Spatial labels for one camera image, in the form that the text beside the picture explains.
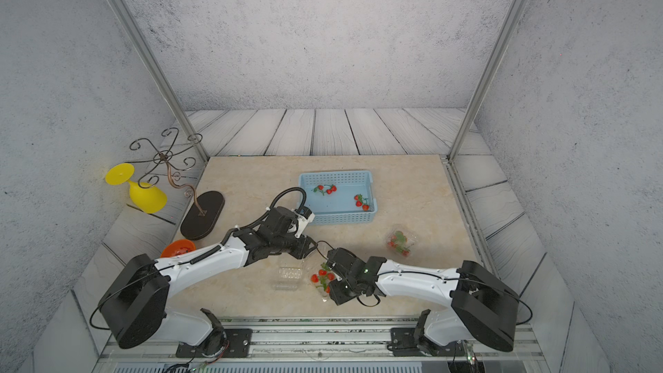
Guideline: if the clear clamshell container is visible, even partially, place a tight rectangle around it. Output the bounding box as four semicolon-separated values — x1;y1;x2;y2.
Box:
272;265;304;291
385;224;418;258
309;263;338;302

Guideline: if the light blue perforated basket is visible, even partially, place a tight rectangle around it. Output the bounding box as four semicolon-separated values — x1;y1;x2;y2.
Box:
299;170;378;226

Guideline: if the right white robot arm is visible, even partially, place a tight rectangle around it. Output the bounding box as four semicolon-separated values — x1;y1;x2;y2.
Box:
326;248;525;355

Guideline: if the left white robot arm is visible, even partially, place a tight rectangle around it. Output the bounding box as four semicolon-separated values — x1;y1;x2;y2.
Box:
95;205;317;356

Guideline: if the strawberry cluster left in basket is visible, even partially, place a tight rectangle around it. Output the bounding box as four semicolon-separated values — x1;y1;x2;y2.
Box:
314;185;338;196

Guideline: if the strawberry cluster in basket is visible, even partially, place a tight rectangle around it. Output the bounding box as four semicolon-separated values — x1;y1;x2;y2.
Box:
314;185;338;196
354;194;371;212

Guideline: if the strawberry cluster right in basket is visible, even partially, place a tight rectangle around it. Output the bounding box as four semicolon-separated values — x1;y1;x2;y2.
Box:
354;194;371;212

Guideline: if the orange plastic bowl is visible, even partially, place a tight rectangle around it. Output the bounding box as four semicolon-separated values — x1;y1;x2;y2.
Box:
161;238;196;258

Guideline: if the yellow plastic goblet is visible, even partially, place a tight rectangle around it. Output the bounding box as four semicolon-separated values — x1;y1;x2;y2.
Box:
105;163;167;214

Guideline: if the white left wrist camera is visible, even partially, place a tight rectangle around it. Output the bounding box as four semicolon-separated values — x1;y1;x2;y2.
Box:
295;207;315;238

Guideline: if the dark wire jewellery stand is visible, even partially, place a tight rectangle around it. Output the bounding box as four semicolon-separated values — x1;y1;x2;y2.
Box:
129;127;225;241

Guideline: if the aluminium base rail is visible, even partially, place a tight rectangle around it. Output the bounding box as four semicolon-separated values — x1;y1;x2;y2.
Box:
94;316;550;372

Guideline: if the aluminium frame post left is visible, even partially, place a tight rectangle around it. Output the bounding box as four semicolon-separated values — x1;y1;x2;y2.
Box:
106;0;196;136

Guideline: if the aluminium frame post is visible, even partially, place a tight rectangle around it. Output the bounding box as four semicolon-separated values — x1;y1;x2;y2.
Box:
106;0;196;136
447;0;528;163

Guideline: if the aluminium frame post right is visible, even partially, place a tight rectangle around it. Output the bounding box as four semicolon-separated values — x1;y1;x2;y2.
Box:
447;0;528;163

